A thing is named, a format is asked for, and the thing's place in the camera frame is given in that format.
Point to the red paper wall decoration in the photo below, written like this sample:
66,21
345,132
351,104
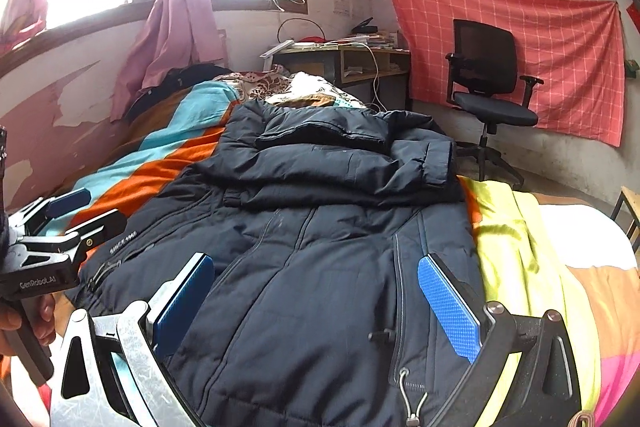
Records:
634,14

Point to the black office chair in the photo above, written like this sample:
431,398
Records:
487,57

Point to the person's left hand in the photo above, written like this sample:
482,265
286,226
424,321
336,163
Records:
44,319

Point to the pink curtain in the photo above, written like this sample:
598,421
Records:
170,37

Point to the white desk lamp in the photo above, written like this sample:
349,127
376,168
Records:
275,52

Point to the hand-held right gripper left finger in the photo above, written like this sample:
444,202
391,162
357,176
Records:
185,302

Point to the dark clothes heap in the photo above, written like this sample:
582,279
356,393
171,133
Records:
200,74

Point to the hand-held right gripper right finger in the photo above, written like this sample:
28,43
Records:
450,307

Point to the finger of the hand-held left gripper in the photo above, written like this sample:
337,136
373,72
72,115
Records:
70,199
100,227

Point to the green hanging ornament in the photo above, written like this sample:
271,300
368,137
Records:
633,68

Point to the dark navy padded jacket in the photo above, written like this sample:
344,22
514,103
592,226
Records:
300,257

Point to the wooden desk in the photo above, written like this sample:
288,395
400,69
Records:
320,57

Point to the red checked wall cloth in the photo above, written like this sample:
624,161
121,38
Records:
565,57

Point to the stack of books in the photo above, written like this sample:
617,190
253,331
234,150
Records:
370,39

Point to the brown patterned bedding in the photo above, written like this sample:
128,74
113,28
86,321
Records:
305,88

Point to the colourful striped blanket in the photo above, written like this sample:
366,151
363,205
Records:
150,172

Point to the wooden chair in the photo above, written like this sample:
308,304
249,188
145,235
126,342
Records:
627,212

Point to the black stapler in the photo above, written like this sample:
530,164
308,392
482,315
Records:
364,26

